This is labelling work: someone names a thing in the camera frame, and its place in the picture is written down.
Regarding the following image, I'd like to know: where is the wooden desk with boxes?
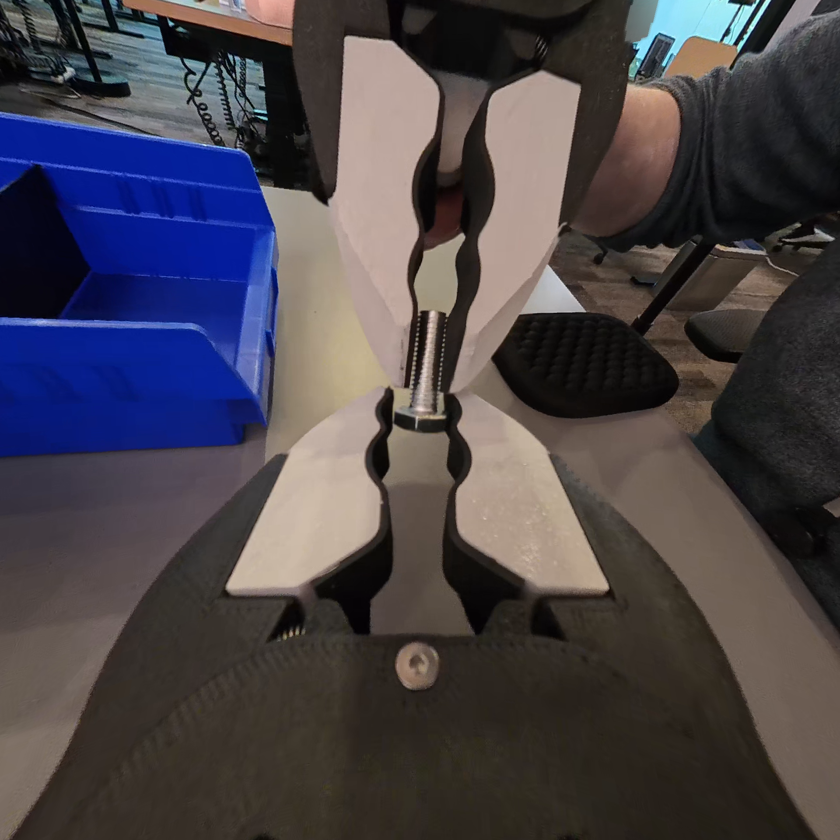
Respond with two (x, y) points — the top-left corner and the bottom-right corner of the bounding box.
(125, 0), (296, 47)

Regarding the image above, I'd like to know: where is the grey office chair seat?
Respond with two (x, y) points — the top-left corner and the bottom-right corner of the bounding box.
(684, 307), (769, 365)

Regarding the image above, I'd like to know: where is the person's right forearm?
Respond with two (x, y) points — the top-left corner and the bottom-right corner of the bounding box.
(571, 13), (840, 253)

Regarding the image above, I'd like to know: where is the person's right hand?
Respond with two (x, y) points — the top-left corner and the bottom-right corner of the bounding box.
(423, 184), (467, 249)

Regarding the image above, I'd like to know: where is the silver hex bolt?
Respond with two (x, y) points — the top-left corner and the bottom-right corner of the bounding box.
(394, 310), (452, 433)

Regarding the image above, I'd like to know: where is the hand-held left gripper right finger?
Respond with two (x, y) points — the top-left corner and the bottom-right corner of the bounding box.
(441, 387), (611, 635)

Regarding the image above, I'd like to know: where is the grey waste bin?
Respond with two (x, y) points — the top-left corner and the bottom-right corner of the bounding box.
(663, 243), (778, 312)

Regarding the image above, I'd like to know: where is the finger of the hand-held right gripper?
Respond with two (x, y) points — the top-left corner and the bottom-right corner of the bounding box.
(328, 34), (442, 388)
(443, 66), (585, 389)

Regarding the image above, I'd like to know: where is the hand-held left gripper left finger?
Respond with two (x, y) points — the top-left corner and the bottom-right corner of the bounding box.
(225, 386), (395, 635)

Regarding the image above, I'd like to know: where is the black wrist rest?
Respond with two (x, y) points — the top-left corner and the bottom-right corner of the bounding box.
(492, 313), (680, 419)

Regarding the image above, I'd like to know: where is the blue plastic bin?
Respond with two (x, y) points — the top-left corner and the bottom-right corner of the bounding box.
(0, 112), (280, 458)

